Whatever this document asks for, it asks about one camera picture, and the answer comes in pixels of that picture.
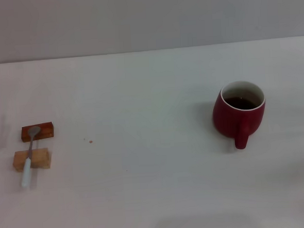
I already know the light blue handled metal spoon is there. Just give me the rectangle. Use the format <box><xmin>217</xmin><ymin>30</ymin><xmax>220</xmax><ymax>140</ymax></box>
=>
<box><xmin>18</xmin><ymin>125</ymin><xmax>45</xmax><ymax>189</ymax></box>

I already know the red ceramic mug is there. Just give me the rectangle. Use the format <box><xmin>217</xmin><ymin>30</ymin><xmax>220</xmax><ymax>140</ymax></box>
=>
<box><xmin>211</xmin><ymin>79</ymin><xmax>269</xmax><ymax>152</ymax></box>

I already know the dark reddish wooden block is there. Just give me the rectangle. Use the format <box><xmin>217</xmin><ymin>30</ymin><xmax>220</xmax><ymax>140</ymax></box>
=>
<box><xmin>21</xmin><ymin>122</ymin><xmax>55</xmax><ymax>142</ymax></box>

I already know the light wooden rest block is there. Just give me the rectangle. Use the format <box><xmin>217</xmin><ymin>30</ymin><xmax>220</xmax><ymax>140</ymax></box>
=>
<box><xmin>12</xmin><ymin>148</ymin><xmax>53</xmax><ymax>173</ymax></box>

